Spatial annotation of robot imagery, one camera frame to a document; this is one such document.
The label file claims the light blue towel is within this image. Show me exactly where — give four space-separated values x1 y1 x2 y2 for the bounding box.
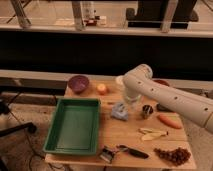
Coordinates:
111 102 128 121

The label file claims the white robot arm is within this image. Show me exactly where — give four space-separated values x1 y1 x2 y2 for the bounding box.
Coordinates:
123 64 213 134

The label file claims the white plastic cup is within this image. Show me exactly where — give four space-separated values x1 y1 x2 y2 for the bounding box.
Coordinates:
115 75 124 90

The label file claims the small metal cup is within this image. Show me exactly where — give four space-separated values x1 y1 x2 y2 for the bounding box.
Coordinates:
142 105 153 119

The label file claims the red yellow apple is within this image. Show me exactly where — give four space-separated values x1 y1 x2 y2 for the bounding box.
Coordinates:
96 84 108 95

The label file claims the purple bowl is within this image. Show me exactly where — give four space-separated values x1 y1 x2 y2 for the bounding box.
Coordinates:
68 75 89 94

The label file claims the green plastic tray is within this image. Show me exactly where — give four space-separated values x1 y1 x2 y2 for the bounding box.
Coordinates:
43 98 100 156

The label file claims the orange bowl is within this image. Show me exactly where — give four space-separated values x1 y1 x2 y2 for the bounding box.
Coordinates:
153 79 170 87

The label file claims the orange carrot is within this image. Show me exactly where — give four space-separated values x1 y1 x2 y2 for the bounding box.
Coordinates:
157 114 182 129

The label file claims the bunch of dark grapes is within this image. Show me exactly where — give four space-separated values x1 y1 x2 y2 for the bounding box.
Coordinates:
154 148 191 166

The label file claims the black office chair base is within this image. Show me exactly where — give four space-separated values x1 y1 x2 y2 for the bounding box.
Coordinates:
0 99 37 137

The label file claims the black handled peeler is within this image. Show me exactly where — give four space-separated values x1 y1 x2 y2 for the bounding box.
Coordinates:
116 145 149 159

